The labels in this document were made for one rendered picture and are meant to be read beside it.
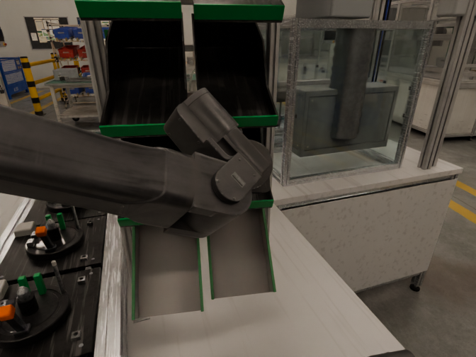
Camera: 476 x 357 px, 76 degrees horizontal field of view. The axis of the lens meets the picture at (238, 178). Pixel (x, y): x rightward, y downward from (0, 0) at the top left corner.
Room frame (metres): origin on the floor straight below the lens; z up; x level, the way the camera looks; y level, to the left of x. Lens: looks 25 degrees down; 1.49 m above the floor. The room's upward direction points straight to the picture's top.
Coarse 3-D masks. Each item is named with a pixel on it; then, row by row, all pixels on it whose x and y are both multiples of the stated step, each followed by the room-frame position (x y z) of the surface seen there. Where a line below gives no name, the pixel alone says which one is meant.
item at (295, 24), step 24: (264, 24) 1.53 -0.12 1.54; (288, 24) 1.31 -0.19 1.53; (312, 24) 1.29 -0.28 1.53; (336, 24) 1.33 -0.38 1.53; (360, 24) 1.36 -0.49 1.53; (384, 24) 1.40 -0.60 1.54; (408, 24) 1.44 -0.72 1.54; (432, 24) 1.48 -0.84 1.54; (288, 72) 1.28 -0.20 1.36; (288, 96) 1.27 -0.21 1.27; (288, 120) 1.27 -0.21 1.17; (408, 120) 1.48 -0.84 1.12; (288, 144) 1.27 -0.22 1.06; (288, 168) 1.27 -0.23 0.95; (360, 168) 1.41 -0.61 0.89; (384, 168) 1.46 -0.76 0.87
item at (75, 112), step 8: (72, 80) 5.23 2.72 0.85; (80, 80) 5.26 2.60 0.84; (88, 80) 5.28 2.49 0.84; (192, 80) 5.52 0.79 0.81; (56, 88) 5.10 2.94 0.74; (56, 104) 5.08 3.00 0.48; (72, 104) 5.88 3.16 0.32; (56, 112) 5.08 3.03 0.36; (64, 112) 5.40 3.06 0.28; (72, 112) 5.38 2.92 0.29; (80, 112) 5.38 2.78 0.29; (88, 112) 5.38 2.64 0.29; (96, 112) 5.38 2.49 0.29
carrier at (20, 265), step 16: (32, 224) 0.76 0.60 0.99; (48, 224) 0.68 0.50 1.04; (64, 224) 0.74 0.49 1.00; (80, 224) 0.79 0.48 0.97; (96, 224) 0.79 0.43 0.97; (16, 240) 0.70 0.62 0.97; (32, 240) 0.66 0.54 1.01; (64, 240) 0.68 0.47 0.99; (80, 240) 0.68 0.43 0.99; (96, 240) 0.70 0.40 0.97; (16, 256) 0.63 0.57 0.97; (32, 256) 0.62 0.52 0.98; (48, 256) 0.62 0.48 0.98; (64, 256) 0.63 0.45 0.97; (80, 256) 0.63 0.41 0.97; (96, 256) 0.63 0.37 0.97; (0, 272) 0.58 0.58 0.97; (16, 272) 0.58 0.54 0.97; (32, 272) 0.58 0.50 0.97; (48, 272) 0.58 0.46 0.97; (64, 272) 0.58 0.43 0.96
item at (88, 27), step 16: (96, 32) 0.70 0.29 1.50; (272, 32) 0.64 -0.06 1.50; (96, 48) 0.54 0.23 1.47; (272, 48) 0.64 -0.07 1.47; (96, 64) 0.54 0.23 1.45; (272, 64) 0.64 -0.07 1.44; (96, 80) 0.54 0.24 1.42; (272, 80) 0.65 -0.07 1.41; (96, 96) 0.54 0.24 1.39; (272, 96) 0.65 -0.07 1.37; (272, 128) 0.64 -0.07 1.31; (272, 144) 0.64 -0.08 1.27; (272, 160) 0.64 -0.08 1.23; (128, 240) 0.54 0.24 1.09; (128, 256) 0.54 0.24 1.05; (128, 272) 0.54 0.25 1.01
